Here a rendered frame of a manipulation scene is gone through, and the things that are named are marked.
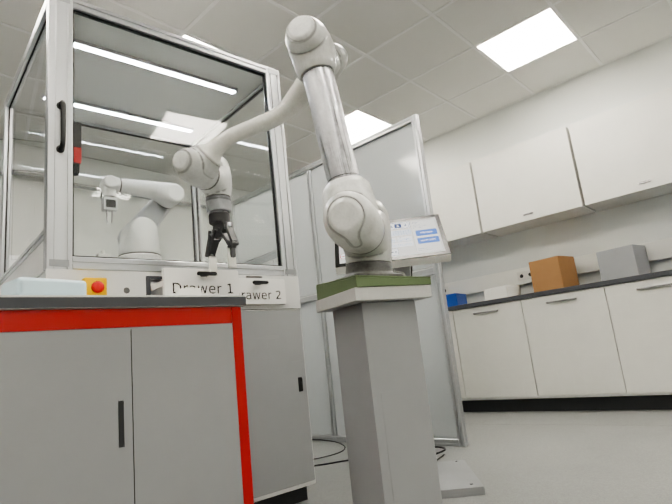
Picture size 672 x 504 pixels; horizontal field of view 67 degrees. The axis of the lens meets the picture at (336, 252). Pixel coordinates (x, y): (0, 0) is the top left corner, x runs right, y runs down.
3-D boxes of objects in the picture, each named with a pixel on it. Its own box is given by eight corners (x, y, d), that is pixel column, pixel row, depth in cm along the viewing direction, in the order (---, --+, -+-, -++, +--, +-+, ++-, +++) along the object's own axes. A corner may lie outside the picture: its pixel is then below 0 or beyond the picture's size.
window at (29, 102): (51, 228, 171) (53, 8, 189) (49, 228, 171) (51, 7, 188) (5, 277, 234) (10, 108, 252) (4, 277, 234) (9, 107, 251)
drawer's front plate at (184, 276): (240, 298, 190) (238, 270, 192) (164, 299, 171) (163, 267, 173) (237, 299, 191) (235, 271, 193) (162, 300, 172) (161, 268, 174)
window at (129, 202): (280, 266, 227) (264, 75, 247) (71, 256, 171) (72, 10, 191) (279, 266, 228) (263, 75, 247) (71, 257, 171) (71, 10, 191)
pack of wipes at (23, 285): (67, 304, 124) (67, 286, 125) (88, 298, 118) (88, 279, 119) (-2, 303, 112) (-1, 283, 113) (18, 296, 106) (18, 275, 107)
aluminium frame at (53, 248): (298, 276, 230) (279, 70, 252) (45, 268, 163) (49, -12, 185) (202, 306, 299) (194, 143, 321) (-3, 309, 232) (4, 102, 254)
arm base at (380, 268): (417, 278, 165) (416, 261, 166) (356, 277, 156) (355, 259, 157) (390, 284, 181) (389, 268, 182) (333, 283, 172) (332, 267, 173)
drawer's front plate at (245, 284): (286, 303, 221) (284, 278, 223) (227, 304, 202) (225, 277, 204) (284, 304, 222) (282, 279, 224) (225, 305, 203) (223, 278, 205)
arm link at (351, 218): (391, 247, 157) (379, 234, 136) (342, 261, 161) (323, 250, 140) (336, 34, 173) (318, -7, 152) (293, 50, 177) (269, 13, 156)
